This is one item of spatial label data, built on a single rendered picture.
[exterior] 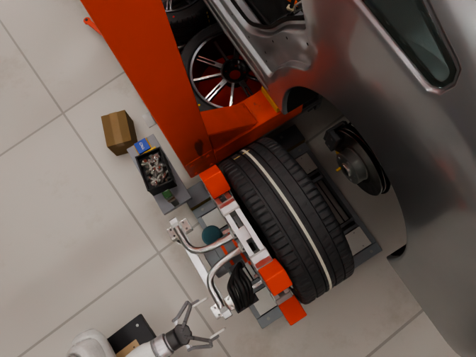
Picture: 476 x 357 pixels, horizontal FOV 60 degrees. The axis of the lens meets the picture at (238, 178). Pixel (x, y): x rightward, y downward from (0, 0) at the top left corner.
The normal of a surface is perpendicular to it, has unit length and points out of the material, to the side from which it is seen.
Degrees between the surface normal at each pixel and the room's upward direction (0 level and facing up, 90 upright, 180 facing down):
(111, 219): 0
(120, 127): 0
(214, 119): 36
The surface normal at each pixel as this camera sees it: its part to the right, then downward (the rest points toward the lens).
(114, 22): 0.52, 0.81
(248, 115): 0.45, -0.52
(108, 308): -0.06, -0.27
